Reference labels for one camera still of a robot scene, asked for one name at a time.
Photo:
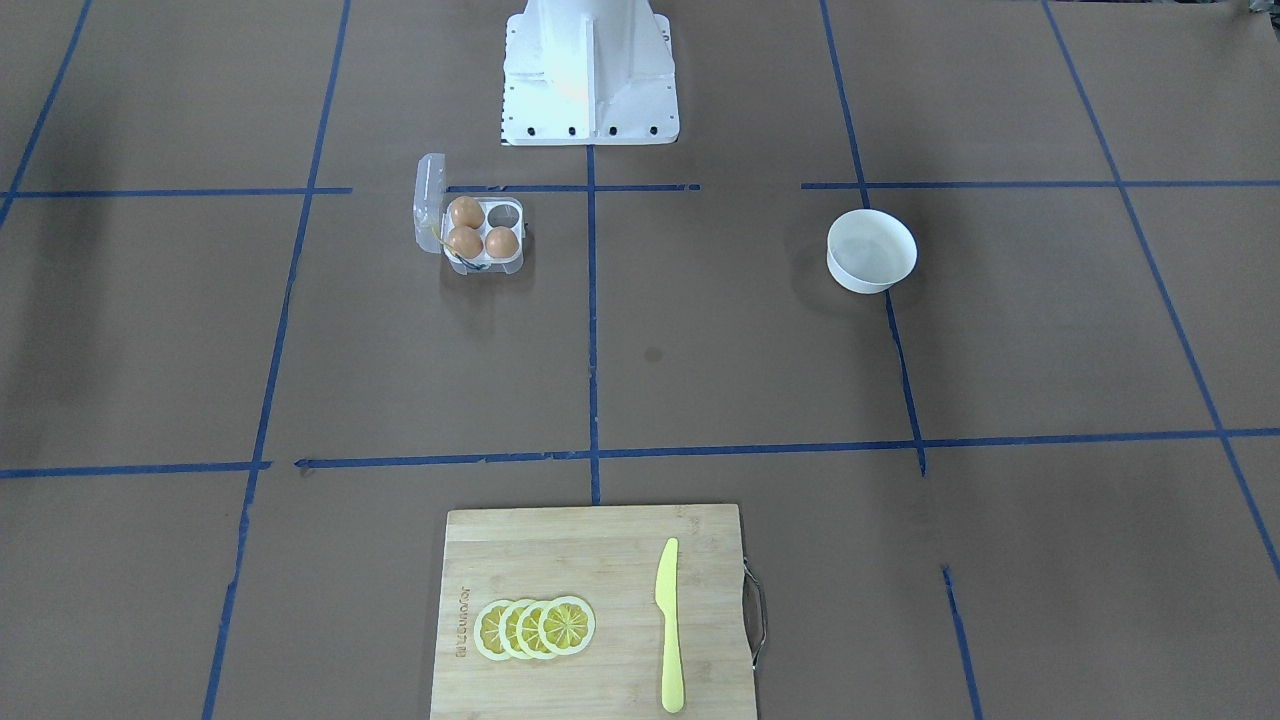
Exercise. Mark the brown egg carried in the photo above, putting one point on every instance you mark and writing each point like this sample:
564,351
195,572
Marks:
502,244

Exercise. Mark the clear plastic egg box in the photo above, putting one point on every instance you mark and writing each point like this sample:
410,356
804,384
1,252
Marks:
431,222

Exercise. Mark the brown egg in box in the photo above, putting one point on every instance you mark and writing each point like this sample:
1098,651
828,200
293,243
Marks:
466,211
465,242

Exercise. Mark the wooden cutting board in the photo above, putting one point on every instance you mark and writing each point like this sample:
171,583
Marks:
609,556

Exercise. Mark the yellow plastic knife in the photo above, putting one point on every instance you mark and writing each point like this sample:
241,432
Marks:
672,685

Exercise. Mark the white paper bowl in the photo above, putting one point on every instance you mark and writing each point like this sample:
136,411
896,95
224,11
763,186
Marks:
869,251

